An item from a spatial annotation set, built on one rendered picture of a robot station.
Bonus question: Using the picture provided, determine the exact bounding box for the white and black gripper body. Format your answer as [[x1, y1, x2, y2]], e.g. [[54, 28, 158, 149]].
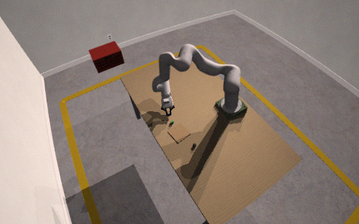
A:
[[162, 95, 173, 109]]

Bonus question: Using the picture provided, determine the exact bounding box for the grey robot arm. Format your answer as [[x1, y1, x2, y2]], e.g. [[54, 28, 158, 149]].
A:
[[152, 44, 242, 113]]

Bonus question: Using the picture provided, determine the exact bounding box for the brown flat mat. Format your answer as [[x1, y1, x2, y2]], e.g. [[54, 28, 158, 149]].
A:
[[168, 123, 190, 143]]

